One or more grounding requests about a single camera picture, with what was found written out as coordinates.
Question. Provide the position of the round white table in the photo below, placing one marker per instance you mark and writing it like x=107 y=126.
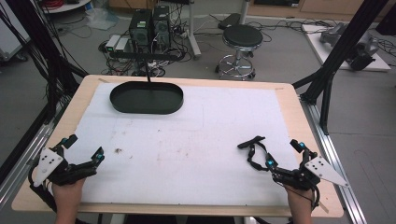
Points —
x=67 y=6

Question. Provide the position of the person's left hand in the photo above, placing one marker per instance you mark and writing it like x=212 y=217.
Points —
x=67 y=194

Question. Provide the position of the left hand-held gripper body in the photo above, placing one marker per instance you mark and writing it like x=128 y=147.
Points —
x=49 y=163

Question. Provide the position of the grey metal table leg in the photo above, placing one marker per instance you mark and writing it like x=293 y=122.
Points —
x=193 y=34

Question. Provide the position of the wooden table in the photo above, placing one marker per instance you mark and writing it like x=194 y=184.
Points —
x=288 y=102

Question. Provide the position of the black bar stand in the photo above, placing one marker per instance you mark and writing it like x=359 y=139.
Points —
x=143 y=56

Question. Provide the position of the white floor platform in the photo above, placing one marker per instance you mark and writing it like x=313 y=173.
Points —
x=317 y=46

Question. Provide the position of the grey machine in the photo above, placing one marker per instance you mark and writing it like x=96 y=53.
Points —
x=364 y=46

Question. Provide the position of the black frame post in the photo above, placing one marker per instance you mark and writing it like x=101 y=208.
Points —
x=37 y=46
x=348 y=40

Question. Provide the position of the flat black box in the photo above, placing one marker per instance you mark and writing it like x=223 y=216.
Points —
x=229 y=21

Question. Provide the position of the aluminium rail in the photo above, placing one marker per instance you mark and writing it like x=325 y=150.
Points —
x=336 y=155
x=28 y=149

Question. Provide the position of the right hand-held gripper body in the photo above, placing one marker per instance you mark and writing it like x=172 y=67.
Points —
x=314 y=172

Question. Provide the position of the black round stool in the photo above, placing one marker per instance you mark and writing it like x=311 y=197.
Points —
x=243 y=37

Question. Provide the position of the black oval tray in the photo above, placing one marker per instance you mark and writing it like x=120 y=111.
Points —
x=146 y=99

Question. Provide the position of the small silver box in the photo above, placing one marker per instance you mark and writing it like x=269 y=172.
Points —
x=112 y=43
x=122 y=44

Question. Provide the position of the white cabinet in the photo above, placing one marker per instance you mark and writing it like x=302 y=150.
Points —
x=9 y=34

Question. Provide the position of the person's right hand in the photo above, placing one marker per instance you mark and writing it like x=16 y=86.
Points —
x=299 y=197

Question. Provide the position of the white table mat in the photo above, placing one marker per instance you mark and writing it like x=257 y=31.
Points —
x=186 y=146

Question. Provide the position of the clear plastic bag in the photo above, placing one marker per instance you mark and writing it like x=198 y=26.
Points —
x=100 y=18

